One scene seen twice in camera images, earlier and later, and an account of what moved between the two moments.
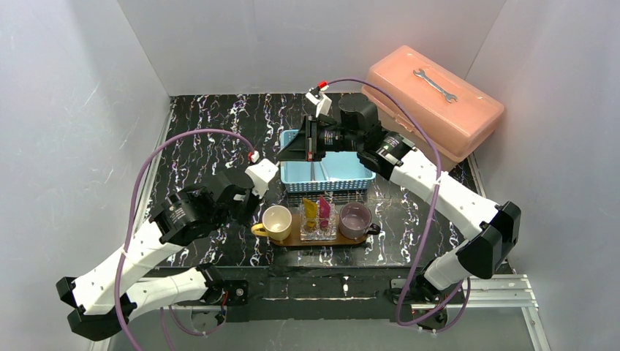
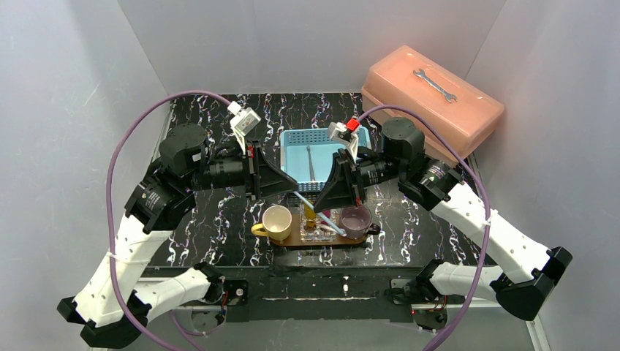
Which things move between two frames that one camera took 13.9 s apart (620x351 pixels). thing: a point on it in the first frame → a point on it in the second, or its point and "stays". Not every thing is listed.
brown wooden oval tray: (293, 238) stays
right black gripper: (311, 138) → (351, 176)
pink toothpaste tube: (324, 212) stays
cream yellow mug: (276, 223) stays
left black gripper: (247, 202) → (254, 171)
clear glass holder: (318, 219) stays
